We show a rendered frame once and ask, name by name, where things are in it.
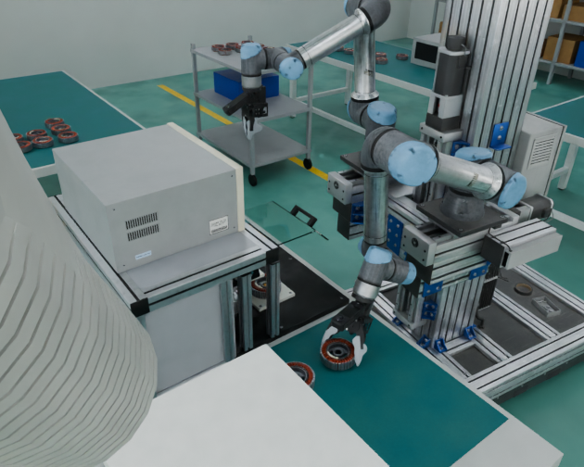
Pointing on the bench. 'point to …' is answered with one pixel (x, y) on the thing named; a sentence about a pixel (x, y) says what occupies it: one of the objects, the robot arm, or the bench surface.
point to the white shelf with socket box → (245, 422)
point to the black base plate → (321, 291)
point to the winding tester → (150, 193)
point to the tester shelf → (175, 265)
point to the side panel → (191, 336)
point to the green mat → (397, 398)
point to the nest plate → (280, 297)
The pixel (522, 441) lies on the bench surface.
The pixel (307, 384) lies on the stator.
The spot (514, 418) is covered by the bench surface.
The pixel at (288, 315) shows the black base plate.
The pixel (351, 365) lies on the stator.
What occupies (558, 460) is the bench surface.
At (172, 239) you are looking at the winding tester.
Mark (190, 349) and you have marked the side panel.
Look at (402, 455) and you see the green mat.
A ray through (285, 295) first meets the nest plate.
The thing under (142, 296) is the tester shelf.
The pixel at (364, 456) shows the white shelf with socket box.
